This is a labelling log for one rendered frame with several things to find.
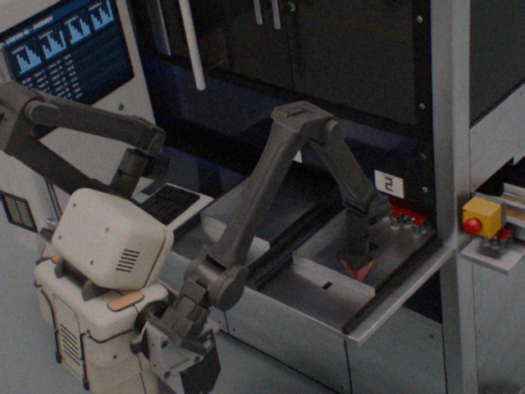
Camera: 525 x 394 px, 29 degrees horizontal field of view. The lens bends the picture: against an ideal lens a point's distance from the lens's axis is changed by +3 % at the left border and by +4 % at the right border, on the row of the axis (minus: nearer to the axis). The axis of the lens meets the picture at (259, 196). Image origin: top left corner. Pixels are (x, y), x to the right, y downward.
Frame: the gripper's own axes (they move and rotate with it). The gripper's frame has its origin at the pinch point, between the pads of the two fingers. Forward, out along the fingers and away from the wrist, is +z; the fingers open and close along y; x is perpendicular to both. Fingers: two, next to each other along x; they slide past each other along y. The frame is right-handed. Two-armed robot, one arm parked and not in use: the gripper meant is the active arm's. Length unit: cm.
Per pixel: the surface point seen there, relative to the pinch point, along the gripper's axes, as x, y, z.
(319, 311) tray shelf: 2.6, -11.5, 4.0
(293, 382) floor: 56, 38, 86
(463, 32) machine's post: -12, 20, -60
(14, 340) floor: 160, -3, 92
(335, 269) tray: 8.2, 1.8, 0.9
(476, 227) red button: -19.4, 20.5, -13.3
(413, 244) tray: -1.7, 21.7, -1.2
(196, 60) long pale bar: 65, 12, -39
